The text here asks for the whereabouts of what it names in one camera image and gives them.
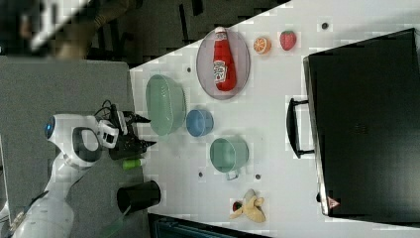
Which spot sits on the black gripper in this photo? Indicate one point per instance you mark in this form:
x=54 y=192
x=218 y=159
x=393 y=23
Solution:
x=130 y=145

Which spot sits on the green plastic strainer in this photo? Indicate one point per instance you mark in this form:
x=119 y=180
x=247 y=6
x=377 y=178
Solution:
x=165 y=103

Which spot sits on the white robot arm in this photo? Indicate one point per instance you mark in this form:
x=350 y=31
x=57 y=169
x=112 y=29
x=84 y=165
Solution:
x=81 y=141

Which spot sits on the green bottle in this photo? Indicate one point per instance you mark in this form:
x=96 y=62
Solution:
x=133 y=163

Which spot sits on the blue bowl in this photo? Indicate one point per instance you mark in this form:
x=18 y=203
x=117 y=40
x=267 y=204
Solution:
x=199 y=122

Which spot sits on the black cup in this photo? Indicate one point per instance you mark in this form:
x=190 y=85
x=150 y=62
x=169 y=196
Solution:
x=138 y=197

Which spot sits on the green metal mug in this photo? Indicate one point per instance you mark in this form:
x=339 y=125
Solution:
x=229 y=155

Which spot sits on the grey round plate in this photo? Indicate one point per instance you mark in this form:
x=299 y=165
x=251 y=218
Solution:
x=204 y=64

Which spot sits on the red ketchup bottle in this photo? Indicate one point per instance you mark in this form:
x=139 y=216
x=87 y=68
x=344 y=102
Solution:
x=224 y=70

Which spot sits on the small red fruit toy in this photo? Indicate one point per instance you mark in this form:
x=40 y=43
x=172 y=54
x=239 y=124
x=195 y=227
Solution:
x=236 y=205

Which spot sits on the peeled banana toy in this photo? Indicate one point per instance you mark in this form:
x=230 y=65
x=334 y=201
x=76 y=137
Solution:
x=251 y=208

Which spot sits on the orange half toy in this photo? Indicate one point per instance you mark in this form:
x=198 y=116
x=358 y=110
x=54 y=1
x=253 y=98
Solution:
x=262 y=45

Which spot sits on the red strawberry toy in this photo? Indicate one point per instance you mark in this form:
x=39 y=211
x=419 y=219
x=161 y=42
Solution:
x=287 y=40

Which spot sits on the toaster oven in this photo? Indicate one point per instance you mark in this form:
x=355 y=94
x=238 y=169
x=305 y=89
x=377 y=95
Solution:
x=363 y=101

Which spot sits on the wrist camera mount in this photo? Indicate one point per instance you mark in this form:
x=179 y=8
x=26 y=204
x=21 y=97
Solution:
x=107 y=134

